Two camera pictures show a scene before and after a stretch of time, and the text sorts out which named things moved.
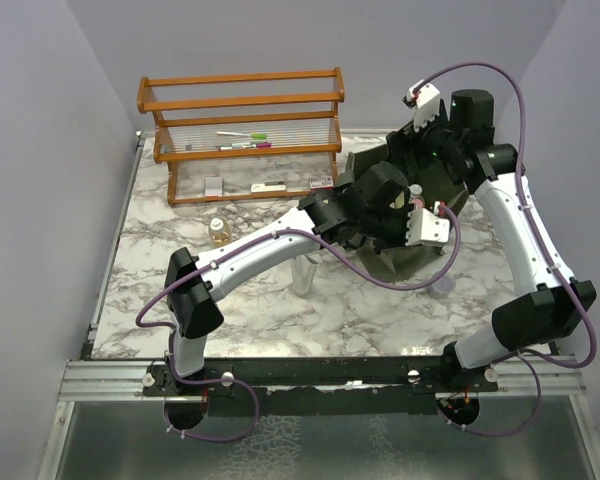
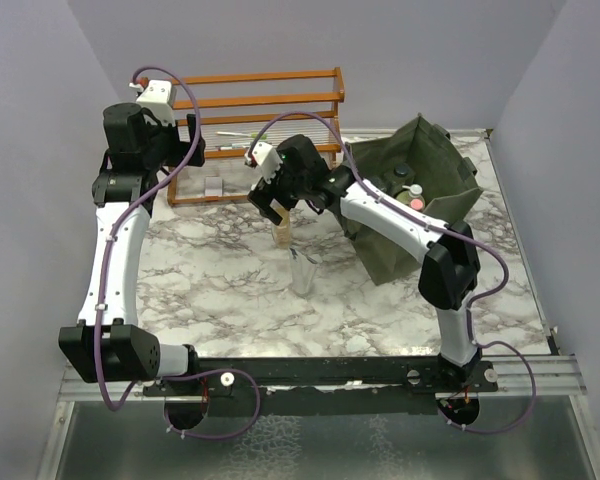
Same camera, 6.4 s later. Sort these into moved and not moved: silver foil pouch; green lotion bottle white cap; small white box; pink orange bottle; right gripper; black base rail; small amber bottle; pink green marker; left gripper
Moved: right gripper; left gripper; small amber bottle
Not moved: silver foil pouch; small white box; pink orange bottle; pink green marker; green lotion bottle white cap; black base rail
